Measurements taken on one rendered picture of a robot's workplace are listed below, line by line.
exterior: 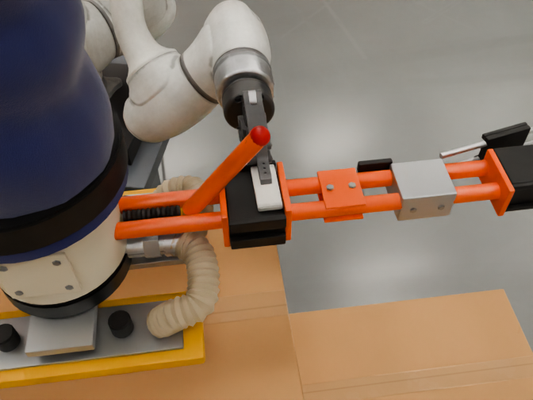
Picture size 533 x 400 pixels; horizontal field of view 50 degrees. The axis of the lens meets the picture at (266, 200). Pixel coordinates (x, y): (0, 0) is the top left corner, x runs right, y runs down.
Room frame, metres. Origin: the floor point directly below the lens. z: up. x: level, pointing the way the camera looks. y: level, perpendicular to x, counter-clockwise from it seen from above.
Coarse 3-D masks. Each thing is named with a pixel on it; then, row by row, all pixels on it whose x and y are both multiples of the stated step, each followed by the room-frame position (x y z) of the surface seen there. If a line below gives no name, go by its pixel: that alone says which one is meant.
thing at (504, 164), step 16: (496, 160) 0.51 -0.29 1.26; (512, 160) 0.51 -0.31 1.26; (528, 160) 0.51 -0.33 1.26; (496, 176) 0.49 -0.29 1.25; (512, 176) 0.48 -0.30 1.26; (528, 176) 0.48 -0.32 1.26; (512, 192) 0.46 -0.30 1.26; (528, 192) 0.47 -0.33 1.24; (496, 208) 0.47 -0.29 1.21; (512, 208) 0.46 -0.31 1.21; (528, 208) 0.47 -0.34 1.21
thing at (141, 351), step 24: (24, 312) 0.37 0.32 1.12; (120, 312) 0.35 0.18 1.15; (144, 312) 0.37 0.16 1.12; (0, 336) 0.32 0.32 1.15; (24, 336) 0.33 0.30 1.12; (96, 336) 0.33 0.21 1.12; (120, 336) 0.33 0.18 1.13; (144, 336) 0.33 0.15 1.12; (192, 336) 0.33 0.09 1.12; (0, 360) 0.30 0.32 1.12; (24, 360) 0.30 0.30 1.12; (48, 360) 0.30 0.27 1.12; (72, 360) 0.30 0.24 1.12; (96, 360) 0.30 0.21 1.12; (120, 360) 0.30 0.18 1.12; (144, 360) 0.30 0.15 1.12; (168, 360) 0.30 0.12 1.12; (192, 360) 0.30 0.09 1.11; (0, 384) 0.27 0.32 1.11; (24, 384) 0.28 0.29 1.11
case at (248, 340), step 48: (0, 288) 0.51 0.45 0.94; (144, 288) 0.51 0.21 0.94; (240, 288) 0.51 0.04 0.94; (240, 336) 0.42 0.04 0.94; (288, 336) 0.42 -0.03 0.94; (48, 384) 0.34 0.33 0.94; (96, 384) 0.34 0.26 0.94; (144, 384) 0.34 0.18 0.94; (192, 384) 0.34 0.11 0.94; (240, 384) 0.34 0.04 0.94; (288, 384) 0.34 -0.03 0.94
